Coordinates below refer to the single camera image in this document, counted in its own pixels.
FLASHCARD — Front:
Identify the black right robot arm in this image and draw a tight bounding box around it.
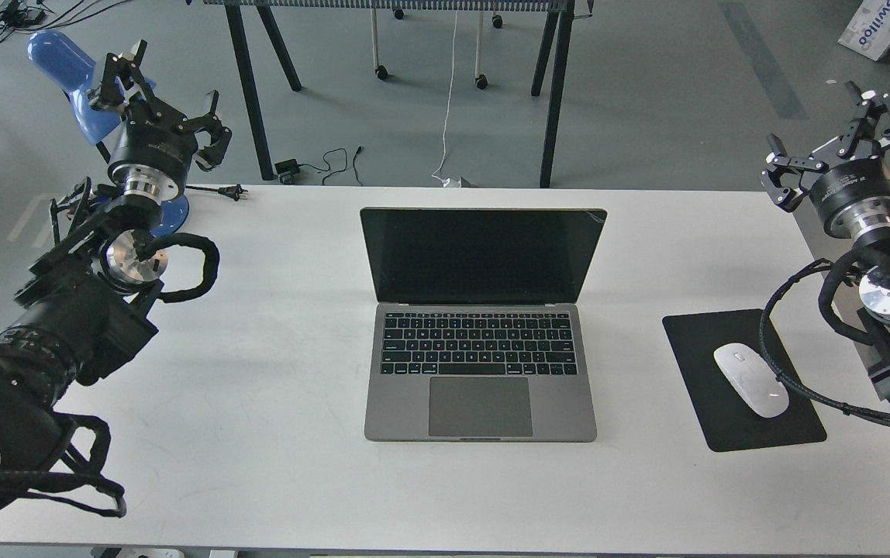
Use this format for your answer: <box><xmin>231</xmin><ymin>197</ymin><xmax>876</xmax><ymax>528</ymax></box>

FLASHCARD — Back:
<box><xmin>757</xmin><ymin>81</ymin><xmax>890</xmax><ymax>428</ymax></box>

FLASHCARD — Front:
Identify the black plug cable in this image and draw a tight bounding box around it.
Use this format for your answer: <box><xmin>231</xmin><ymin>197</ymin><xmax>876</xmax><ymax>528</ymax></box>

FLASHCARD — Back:
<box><xmin>184</xmin><ymin>183</ymin><xmax>250</xmax><ymax>202</ymax></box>

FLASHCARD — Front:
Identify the white rolling cart frame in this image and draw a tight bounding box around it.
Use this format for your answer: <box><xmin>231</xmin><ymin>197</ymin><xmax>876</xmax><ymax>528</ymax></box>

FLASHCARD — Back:
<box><xmin>368</xmin><ymin>1</ymin><xmax>504</xmax><ymax>91</ymax></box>

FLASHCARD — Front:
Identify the cardboard box with lettering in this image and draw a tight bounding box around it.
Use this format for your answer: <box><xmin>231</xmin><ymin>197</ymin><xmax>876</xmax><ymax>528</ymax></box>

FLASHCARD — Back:
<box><xmin>837</xmin><ymin>0</ymin><xmax>890</xmax><ymax>61</ymax></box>

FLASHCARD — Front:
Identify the grey open laptop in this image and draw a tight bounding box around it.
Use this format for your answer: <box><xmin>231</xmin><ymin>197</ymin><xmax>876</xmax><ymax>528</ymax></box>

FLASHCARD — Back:
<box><xmin>360</xmin><ymin>206</ymin><xmax>608</xmax><ymax>443</ymax></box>

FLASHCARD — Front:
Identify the white computer mouse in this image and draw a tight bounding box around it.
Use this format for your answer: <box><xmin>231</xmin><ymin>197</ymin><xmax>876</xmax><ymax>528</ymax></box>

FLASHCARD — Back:
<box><xmin>713</xmin><ymin>343</ymin><xmax>790</xmax><ymax>419</ymax></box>

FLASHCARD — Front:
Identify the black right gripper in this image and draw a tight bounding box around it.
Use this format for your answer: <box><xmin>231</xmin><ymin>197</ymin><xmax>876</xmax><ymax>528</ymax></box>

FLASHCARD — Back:
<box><xmin>761</xmin><ymin>81</ymin><xmax>890</xmax><ymax>237</ymax></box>

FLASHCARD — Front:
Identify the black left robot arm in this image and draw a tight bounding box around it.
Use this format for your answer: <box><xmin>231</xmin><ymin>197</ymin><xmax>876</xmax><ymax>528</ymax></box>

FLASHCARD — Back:
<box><xmin>0</xmin><ymin>32</ymin><xmax>232</xmax><ymax>517</ymax></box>

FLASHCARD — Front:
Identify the white hanging cable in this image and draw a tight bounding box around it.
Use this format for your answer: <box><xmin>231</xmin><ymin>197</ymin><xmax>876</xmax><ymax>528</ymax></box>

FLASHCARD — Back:
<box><xmin>431</xmin><ymin>11</ymin><xmax>463</xmax><ymax>189</ymax></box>

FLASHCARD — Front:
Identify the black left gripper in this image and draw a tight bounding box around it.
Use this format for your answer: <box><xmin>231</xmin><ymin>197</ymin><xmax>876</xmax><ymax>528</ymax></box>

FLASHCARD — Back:
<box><xmin>88</xmin><ymin>41</ymin><xmax>232</xmax><ymax>184</ymax></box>

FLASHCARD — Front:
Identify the blue plastic chair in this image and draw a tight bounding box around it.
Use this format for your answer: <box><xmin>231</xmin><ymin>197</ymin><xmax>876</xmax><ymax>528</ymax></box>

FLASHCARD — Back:
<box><xmin>27</xmin><ymin>29</ymin><xmax>189</xmax><ymax>236</ymax></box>

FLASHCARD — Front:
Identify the black-legged background table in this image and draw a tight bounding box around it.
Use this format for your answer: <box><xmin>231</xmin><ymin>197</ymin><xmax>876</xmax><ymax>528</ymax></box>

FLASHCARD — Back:
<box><xmin>201</xmin><ymin>0</ymin><xmax>595</xmax><ymax>189</ymax></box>

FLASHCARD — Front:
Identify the black cable bundle on floor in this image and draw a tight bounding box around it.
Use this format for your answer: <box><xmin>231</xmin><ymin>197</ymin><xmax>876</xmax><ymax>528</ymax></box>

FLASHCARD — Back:
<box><xmin>0</xmin><ymin>0</ymin><xmax>112</xmax><ymax>74</ymax></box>

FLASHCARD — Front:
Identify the black power adapter cable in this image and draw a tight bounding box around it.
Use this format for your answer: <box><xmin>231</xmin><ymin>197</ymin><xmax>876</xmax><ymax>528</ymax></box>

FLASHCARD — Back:
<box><xmin>274</xmin><ymin>146</ymin><xmax>365</xmax><ymax>187</ymax></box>

